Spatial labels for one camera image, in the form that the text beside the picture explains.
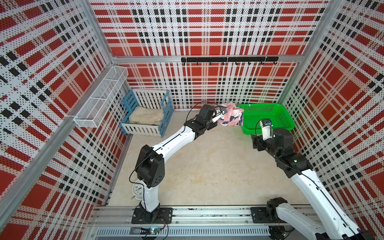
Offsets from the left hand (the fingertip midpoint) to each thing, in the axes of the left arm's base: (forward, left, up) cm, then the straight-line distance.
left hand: (212, 113), depth 86 cm
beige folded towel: (+15, +46, -18) cm, 52 cm away
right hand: (-16, -24, +2) cm, 29 cm away
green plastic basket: (+23, -53, -23) cm, 63 cm away
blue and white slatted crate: (+28, +47, -13) cm, 56 cm away
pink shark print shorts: (-6, -11, +4) cm, 14 cm away
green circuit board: (-55, +31, -22) cm, 67 cm away
